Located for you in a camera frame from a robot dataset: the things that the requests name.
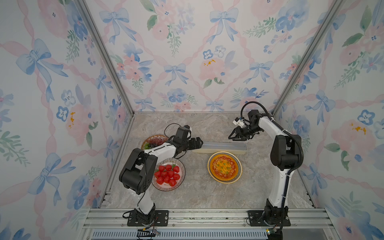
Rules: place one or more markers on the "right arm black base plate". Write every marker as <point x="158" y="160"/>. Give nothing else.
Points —
<point x="258" y="218"/>

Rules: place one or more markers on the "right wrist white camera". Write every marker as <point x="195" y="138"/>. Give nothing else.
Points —
<point x="239" y="122"/>

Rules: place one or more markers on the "yellow plate with food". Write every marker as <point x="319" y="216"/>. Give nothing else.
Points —
<point x="224" y="167"/>

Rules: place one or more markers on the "plate of red strawberries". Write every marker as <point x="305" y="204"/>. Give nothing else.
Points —
<point x="169" y="175"/>

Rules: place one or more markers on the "plate of grapes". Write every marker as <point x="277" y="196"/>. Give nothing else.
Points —
<point x="154" y="141"/>

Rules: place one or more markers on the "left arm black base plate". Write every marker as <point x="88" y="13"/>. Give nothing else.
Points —
<point x="159" y="218"/>

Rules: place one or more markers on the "cream plastic wrap dispenser box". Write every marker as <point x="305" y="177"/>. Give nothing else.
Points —
<point x="235" y="148"/>

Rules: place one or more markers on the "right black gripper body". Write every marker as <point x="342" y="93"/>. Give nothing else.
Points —
<point x="247" y="132"/>

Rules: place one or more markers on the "aluminium front rail frame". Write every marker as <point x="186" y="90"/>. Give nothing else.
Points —
<point x="209" y="224"/>

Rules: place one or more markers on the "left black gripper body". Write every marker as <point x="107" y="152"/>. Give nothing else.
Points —
<point x="189" y="144"/>

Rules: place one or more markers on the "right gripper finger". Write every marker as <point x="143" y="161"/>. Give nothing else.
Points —
<point x="234" y="137"/>
<point x="235" y="132"/>

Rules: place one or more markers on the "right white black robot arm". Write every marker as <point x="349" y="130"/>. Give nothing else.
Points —
<point x="286" y="156"/>

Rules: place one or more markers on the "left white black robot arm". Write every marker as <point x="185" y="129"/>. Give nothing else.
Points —
<point x="139" y="170"/>

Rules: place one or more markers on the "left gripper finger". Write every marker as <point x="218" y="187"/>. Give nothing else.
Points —
<point x="199" y="141"/>
<point x="198" y="146"/>

